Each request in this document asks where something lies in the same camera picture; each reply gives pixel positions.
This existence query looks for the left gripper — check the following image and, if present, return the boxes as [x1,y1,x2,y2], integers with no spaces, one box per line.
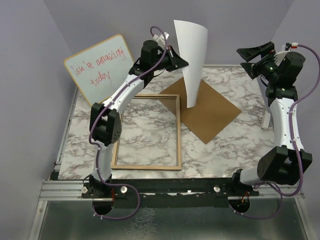
[151,45,189,72]

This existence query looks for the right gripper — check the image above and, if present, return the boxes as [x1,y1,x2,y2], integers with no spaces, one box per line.
[237,42,281,83]

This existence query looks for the landscape photo print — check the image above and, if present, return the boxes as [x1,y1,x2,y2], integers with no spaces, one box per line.
[173,20,208,108]

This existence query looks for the brown backing board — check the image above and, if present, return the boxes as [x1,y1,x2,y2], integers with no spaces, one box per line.
[160,78,242,144]

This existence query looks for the clear acrylic sheet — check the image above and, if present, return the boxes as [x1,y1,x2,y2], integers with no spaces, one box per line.
[116,97,179,166]

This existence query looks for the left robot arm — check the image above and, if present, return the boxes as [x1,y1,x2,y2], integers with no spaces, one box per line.
[89,40,189,198]

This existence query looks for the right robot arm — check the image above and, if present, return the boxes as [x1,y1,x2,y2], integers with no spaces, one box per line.
[229,42,313,196]

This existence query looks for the whiteboard with red writing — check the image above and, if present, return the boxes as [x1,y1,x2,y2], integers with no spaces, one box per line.
[64,34,134,105]

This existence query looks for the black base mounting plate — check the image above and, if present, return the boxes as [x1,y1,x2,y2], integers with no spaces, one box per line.
[81,177,259,209]

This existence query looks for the aluminium rail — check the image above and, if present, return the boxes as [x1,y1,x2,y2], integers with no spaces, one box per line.
[39,180,296,201]

